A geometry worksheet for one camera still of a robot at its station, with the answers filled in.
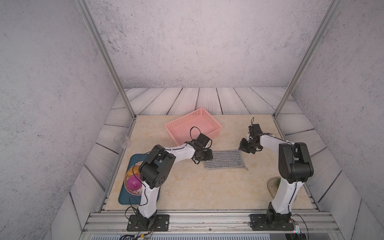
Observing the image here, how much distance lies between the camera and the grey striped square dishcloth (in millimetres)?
934

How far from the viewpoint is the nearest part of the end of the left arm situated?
0.74 m

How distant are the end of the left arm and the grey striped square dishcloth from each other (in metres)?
0.08
